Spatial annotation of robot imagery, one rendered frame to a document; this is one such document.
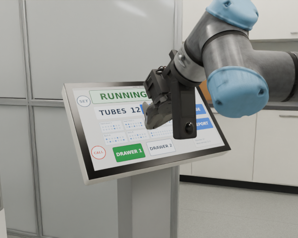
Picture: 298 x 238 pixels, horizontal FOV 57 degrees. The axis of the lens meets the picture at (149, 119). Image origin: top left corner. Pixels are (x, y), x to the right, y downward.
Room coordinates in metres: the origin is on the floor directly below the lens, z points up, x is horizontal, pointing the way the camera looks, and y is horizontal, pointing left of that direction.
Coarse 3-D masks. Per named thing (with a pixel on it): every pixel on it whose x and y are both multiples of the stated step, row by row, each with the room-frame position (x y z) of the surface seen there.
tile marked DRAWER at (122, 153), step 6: (132, 144) 0.78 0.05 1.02; (138, 144) 0.79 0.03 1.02; (114, 150) 0.75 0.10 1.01; (120, 150) 0.75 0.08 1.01; (126, 150) 0.76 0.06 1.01; (132, 150) 0.77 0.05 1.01; (138, 150) 0.78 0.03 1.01; (114, 156) 0.73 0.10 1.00; (120, 156) 0.74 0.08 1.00; (126, 156) 0.75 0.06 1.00; (132, 156) 0.76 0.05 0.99; (138, 156) 0.76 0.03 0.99; (144, 156) 0.77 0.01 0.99
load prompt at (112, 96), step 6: (90, 90) 0.85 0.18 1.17; (96, 90) 0.86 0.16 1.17; (102, 90) 0.87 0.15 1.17; (108, 90) 0.88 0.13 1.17; (114, 90) 0.89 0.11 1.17; (120, 90) 0.90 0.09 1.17; (126, 90) 0.91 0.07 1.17; (132, 90) 0.92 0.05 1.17; (138, 90) 0.94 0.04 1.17; (144, 90) 0.95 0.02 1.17; (90, 96) 0.84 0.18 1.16; (96, 96) 0.85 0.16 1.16; (102, 96) 0.86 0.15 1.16; (108, 96) 0.87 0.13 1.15; (114, 96) 0.88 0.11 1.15; (120, 96) 0.89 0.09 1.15; (126, 96) 0.90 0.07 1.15; (132, 96) 0.91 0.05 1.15; (138, 96) 0.92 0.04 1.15; (144, 96) 0.93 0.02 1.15; (96, 102) 0.83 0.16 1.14; (102, 102) 0.84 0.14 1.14; (108, 102) 0.85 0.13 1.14; (114, 102) 0.86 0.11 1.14
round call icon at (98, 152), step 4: (92, 148) 0.72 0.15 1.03; (96, 148) 0.73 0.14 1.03; (100, 148) 0.73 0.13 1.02; (104, 148) 0.74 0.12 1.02; (92, 152) 0.72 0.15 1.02; (96, 152) 0.72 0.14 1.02; (100, 152) 0.73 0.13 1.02; (104, 152) 0.73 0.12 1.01; (92, 156) 0.71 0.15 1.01; (96, 156) 0.71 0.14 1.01; (100, 156) 0.72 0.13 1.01; (104, 156) 0.72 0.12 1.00; (96, 160) 0.71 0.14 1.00
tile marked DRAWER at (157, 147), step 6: (168, 138) 0.85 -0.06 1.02; (150, 144) 0.81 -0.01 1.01; (156, 144) 0.82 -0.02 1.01; (162, 144) 0.83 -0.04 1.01; (168, 144) 0.84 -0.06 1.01; (150, 150) 0.79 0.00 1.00; (156, 150) 0.80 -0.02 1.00; (162, 150) 0.81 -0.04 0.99; (168, 150) 0.82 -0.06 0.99; (174, 150) 0.83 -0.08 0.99
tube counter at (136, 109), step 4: (128, 104) 0.88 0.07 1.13; (132, 104) 0.88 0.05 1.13; (136, 104) 0.89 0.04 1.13; (140, 104) 0.90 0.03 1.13; (132, 108) 0.87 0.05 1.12; (136, 108) 0.88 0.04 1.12; (140, 108) 0.89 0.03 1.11; (132, 112) 0.86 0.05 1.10; (136, 112) 0.87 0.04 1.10; (140, 112) 0.88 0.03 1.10
